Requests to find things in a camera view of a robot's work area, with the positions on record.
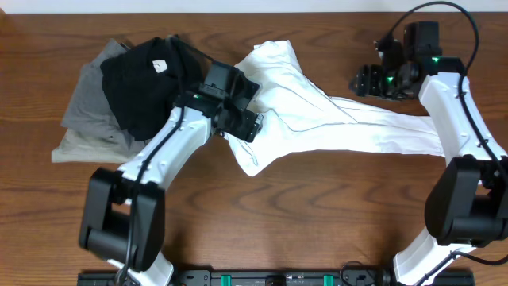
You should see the white t-shirt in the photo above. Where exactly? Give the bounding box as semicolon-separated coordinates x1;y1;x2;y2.
225;41;444;176

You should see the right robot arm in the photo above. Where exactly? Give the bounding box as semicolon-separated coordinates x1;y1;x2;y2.
349;21;507;285

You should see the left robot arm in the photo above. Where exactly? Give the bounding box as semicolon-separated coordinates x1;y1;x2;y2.
77;87;263;285

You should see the black folded shirt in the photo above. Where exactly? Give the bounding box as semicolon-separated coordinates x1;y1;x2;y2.
100;37;203;141

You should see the grey folded shirt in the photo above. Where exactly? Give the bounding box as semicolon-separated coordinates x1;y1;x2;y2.
62;39;133;149

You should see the beige folded shirt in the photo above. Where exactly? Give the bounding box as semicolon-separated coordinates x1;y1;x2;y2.
51;129;150;163

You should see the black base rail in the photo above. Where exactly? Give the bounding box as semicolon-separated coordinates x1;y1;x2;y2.
77;267;475;286

